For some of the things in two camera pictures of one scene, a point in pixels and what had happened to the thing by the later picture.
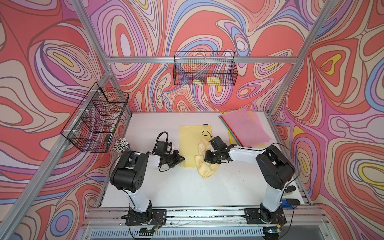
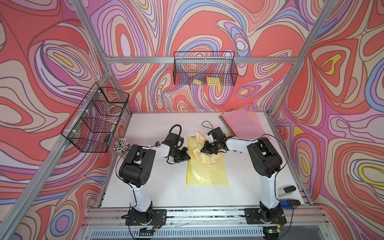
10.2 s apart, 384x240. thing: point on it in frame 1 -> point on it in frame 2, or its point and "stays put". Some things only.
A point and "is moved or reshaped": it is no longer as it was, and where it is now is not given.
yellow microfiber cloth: (205, 169) is moved or reshaped
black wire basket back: (207, 68) stays put
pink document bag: (248, 130) stays put
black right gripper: (208, 160) -> (205, 148)
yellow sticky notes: (211, 81) stays put
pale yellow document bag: (190, 136) -> (198, 173)
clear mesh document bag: (233, 121) stays put
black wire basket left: (94, 124) stays put
